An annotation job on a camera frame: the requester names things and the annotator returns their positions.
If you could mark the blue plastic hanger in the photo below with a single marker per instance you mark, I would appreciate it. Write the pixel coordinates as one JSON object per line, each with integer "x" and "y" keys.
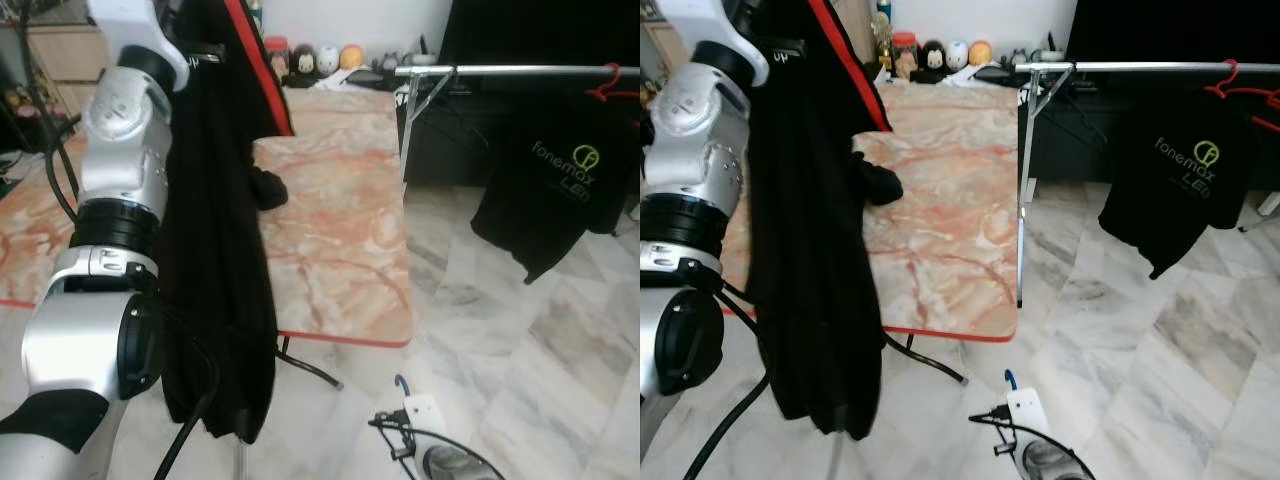
{"x": 1010, "y": 380}
{"x": 407, "y": 388}

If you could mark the black shirt with red collar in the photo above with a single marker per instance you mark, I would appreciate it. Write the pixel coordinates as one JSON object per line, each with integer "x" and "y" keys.
{"x": 215, "y": 250}
{"x": 810, "y": 250}

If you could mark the red plastic hanger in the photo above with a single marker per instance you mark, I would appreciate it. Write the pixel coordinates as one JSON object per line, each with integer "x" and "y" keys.
{"x": 1232, "y": 88}
{"x": 612, "y": 88}

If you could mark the black fonemax print shirt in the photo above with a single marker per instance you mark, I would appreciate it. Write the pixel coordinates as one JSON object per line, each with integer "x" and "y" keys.
{"x": 1170, "y": 200}
{"x": 540, "y": 200}

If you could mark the plain black garment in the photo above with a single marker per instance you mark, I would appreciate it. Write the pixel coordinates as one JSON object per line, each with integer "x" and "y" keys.
{"x": 268, "y": 190}
{"x": 880, "y": 182}

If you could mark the black TV console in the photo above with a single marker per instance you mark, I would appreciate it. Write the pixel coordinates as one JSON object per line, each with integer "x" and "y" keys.
{"x": 1075, "y": 150}
{"x": 450, "y": 150}

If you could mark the black Mickey plush ball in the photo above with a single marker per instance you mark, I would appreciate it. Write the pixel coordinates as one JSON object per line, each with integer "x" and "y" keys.
{"x": 933, "y": 57}
{"x": 303, "y": 62}

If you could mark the silver metal clothes rack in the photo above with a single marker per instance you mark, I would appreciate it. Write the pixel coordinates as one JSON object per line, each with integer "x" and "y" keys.
{"x": 520, "y": 70}
{"x": 1130, "y": 67}

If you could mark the gold blue trophy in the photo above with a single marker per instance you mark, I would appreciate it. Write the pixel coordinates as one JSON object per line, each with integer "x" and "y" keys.
{"x": 255, "y": 15}
{"x": 883, "y": 20}

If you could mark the black flat television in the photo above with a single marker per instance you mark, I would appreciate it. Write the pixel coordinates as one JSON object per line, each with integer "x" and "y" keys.
{"x": 1170, "y": 30}
{"x": 540, "y": 30}

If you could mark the beige wooden cabinet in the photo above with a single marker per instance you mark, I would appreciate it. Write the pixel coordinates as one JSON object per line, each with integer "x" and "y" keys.
{"x": 60, "y": 55}

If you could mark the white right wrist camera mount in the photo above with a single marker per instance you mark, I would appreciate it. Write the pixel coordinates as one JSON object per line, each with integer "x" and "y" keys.
{"x": 425, "y": 415}
{"x": 1027, "y": 410}

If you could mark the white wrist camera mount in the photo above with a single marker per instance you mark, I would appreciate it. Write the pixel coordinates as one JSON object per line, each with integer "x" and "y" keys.
{"x": 425, "y": 415}
{"x": 1027, "y": 410}
{"x": 130, "y": 20}
{"x": 710, "y": 15}

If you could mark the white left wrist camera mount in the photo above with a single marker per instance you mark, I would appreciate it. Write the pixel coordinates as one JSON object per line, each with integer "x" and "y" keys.
{"x": 130, "y": 20}
{"x": 710, "y": 15}

